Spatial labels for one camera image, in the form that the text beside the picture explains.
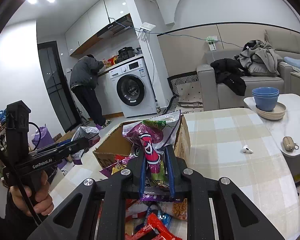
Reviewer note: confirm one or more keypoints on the grey sofa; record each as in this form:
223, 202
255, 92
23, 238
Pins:
233, 37

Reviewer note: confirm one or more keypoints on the white marble coffee table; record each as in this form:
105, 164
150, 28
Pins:
288, 126

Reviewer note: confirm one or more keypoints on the white noodle snack bag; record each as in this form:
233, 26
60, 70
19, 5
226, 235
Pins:
177, 210

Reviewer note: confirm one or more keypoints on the black basket on washer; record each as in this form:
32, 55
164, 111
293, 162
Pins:
126, 53

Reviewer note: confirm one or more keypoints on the blue oreo cookie pack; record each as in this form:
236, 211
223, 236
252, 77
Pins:
162, 216

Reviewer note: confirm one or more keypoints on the plaid tablecloth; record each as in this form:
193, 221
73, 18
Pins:
217, 138

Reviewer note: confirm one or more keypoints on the beige key pouch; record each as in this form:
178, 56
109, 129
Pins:
289, 144

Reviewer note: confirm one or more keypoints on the grey clothes pile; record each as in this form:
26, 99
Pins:
258, 58

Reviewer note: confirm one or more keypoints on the beige plate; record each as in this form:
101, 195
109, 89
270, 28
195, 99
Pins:
276, 114

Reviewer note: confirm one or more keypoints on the purple silver snack pack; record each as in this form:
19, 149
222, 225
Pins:
92, 134

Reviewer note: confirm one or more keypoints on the left hand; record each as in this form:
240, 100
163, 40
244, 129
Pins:
44, 201

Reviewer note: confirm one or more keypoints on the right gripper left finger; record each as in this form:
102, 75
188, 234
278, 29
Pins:
95, 209

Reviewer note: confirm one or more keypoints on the white earbud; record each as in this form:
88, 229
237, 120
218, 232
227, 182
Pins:
246, 149

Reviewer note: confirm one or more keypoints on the white washing machine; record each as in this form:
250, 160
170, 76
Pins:
134, 89

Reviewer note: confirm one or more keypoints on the range hood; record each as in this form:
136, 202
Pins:
115, 28

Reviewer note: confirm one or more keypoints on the purple candy bag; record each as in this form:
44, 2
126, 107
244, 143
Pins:
153, 138

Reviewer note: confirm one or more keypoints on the black jacket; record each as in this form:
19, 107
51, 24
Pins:
230, 73

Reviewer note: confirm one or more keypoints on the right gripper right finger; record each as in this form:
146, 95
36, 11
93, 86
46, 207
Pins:
216, 209

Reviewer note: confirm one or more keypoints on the black white playpen panel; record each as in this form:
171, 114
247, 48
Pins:
186, 90

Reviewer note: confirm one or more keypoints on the person in grey jacket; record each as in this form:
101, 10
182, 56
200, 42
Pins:
83, 81

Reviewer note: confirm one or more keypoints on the SF cardboard box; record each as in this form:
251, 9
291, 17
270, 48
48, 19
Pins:
115, 143

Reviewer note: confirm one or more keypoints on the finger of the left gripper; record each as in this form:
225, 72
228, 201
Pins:
59, 152

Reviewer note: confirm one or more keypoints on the blue bowls stack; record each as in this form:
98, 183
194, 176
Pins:
265, 98

